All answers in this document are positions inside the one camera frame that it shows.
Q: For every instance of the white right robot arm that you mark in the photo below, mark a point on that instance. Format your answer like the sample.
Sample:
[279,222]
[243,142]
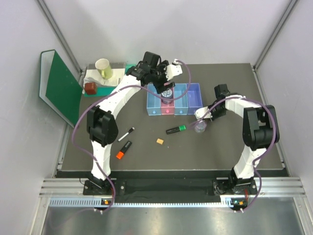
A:
[260,133]

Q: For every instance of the small tan eraser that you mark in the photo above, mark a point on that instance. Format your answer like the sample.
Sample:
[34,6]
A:
[160,141]

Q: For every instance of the white black marker pen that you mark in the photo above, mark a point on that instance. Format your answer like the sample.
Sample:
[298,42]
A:
[126,134]

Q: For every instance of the green binder folder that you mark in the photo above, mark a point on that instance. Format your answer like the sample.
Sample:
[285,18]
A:
[58,87]

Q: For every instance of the dark red cube box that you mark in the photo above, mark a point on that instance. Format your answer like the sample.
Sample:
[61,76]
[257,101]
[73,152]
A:
[90,88]

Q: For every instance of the pink drawer box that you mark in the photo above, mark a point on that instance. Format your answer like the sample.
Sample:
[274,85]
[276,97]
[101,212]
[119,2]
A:
[168,109]

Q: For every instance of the clear plastic pin jar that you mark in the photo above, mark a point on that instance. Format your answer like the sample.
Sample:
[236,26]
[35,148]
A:
[200,127]

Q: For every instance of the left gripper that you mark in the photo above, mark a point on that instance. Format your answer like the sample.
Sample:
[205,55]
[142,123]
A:
[164,68]

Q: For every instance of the orange black highlighter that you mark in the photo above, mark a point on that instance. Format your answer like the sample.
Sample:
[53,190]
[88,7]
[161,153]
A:
[123,150]

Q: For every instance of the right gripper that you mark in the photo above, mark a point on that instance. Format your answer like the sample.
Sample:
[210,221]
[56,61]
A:
[209,115]

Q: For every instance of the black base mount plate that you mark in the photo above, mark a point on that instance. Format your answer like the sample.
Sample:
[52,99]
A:
[209,186]

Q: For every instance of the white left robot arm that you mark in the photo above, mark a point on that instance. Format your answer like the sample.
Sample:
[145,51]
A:
[101,123]

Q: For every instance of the blue round lidded jar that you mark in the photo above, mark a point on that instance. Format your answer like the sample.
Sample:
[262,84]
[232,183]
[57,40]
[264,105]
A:
[167,96]

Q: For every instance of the grey slotted cable duct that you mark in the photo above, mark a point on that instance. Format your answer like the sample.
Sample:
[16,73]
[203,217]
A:
[224,201]

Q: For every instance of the cream yellow mug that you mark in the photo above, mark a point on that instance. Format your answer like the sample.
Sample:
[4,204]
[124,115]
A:
[104,68]

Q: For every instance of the purple drawer box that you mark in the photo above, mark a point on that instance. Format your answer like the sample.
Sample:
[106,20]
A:
[194,98]

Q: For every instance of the teal green notebook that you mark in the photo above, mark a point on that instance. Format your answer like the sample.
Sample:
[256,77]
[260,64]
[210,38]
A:
[104,86]

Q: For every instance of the green black highlighter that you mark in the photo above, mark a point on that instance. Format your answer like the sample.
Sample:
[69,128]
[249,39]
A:
[176,129]

